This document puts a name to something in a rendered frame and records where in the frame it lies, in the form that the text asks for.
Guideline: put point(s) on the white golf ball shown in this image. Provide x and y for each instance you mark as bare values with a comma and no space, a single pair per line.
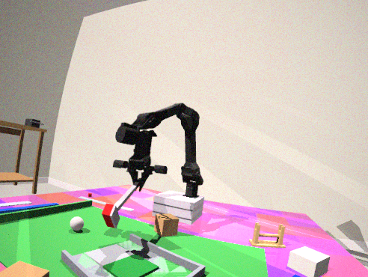
76,223

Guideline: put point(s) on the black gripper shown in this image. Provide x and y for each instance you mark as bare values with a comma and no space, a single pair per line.
147,170

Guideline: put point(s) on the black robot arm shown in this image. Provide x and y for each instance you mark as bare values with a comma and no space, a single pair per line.
131,134

